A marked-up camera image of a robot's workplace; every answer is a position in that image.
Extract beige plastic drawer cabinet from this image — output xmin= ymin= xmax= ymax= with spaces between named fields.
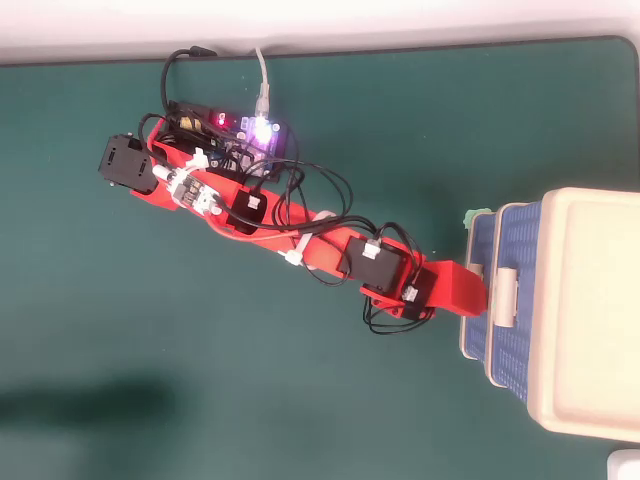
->
xmin=524 ymin=187 xmax=640 ymax=444

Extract long white zip tie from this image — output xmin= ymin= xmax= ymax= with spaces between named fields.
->
xmin=278 ymin=210 xmax=338 ymax=272

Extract white box corner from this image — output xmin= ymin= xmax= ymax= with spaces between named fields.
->
xmin=606 ymin=448 xmax=640 ymax=480

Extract black and red elbow cable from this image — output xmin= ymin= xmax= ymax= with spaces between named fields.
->
xmin=207 ymin=153 xmax=382 ymax=290

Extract black power cable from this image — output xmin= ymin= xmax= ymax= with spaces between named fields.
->
xmin=160 ymin=44 xmax=219 ymax=114

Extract blue woven drawer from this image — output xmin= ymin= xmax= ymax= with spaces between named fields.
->
xmin=485 ymin=201 xmax=544 ymax=407
xmin=458 ymin=209 xmax=497 ymax=362

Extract green crumpled tape blob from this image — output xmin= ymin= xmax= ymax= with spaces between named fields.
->
xmin=462 ymin=207 xmax=490 ymax=232

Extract black base servo cables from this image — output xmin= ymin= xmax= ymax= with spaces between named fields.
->
xmin=136 ymin=112 xmax=177 ymax=152

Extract red fixed gripper finger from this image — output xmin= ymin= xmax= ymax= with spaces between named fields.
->
xmin=423 ymin=259 xmax=489 ymax=319

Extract motor controller circuit board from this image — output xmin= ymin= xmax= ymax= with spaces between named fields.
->
xmin=167 ymin=102 xmax=291 ymax=185

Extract small clear circuit module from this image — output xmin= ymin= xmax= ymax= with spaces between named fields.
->
xmin=151 ymin=166 xmax=224 ymax=218

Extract blue woven drawer, taped handle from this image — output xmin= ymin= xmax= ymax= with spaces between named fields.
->
xmin=485 ymin=201 xmax=544 ymax=407

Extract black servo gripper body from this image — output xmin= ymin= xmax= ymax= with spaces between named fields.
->
xmin=398 ymin=271 xmax=437 ymax=323

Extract dark green table mat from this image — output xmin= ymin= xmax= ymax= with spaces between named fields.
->
xmin=0 ymin=34 xmax=640 ymax=480

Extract black wrist servo cable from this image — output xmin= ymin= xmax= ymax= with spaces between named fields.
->
xmin=361 ymin=222 xmax=432 ymax=337

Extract white USB cable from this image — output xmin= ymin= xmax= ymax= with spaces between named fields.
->
xmin=253 ymin=46 xmax=274 ymax=120

